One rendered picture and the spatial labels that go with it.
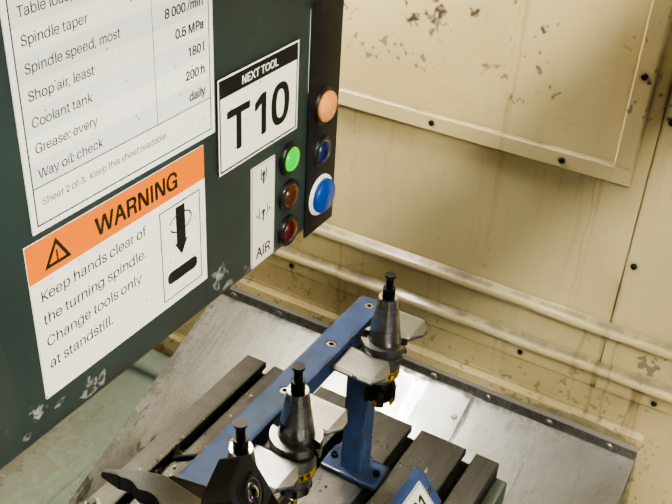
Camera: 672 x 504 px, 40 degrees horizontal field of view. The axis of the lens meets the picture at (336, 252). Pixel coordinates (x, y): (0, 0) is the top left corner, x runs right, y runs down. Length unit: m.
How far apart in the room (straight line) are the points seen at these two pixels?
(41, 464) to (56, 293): 1.49
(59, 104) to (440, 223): 1.17
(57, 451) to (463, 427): 0.84
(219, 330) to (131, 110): 1.40
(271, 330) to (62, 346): 1.35
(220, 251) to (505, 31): 0.85
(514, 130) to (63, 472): 1.13
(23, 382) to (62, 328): 0.04
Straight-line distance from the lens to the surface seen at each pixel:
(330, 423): 1.14
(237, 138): 0.65
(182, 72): 0.58
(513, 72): 1.46
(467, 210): 1.58
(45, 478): 2.01
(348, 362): 1.23
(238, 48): 0.63
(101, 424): 2.10
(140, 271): 0.61
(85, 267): 0.56
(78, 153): 0.53
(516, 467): 1.71
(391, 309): 1.22
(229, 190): 0.66
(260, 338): 1.90
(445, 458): 1.57
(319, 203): 0.77
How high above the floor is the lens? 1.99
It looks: 33 degrees down
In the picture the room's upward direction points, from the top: 3 degrees clockwise
